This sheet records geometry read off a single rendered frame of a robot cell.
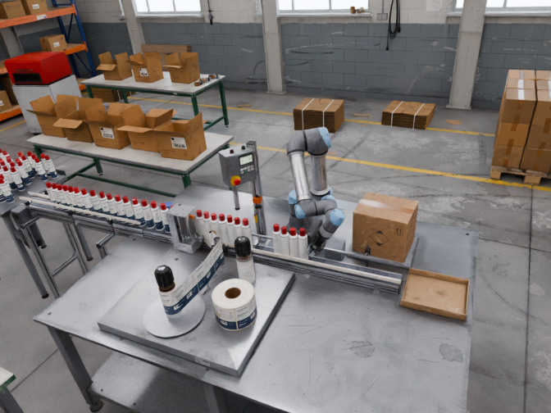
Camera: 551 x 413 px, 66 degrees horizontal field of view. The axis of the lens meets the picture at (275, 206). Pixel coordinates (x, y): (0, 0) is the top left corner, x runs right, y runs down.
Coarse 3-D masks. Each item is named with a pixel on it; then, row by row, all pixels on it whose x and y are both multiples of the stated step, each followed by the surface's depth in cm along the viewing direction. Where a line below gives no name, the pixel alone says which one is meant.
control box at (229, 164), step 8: (224, 152) 229; (240, 152) 228; (248, 152) 230; (224, 160) 227; (232, 160) 226; (224, 168) 231; (232, 168) 228; (224, 176) 236; (232, 176) 231; (240, 176) 234; (248, 176) 236; (232, 184) 233
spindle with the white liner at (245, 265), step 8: (240, 240) 210; (248, 240) 213; (240, 248) 211; (248, 248) 212; (240, 256) 214; (248, 256) 216; (240, 264) 215; (248, 264) 216; (240, 272) 219; (248, 272) 218; (248, 280) 221
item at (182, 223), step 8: (168, 216) 245; (176, 216) 254; (176, 224) 255; (184, 224) 250; (176, 232) 249; (184, 232) 251; (176, 240) 253; (184, 240) 252; (192, 240) 253; (184, 248) 254; (192, 248) 251
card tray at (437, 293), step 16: (416, 272) 229; (432, 272) 225; (416, 288) 221; (432, 288) 220; (448, 288) 219; (464, 288) 218; (400, 304) 212; (416, 304) 208; (432, 304) 211; (448, 304) 210; (464, 304) 209; (464, 320) 201
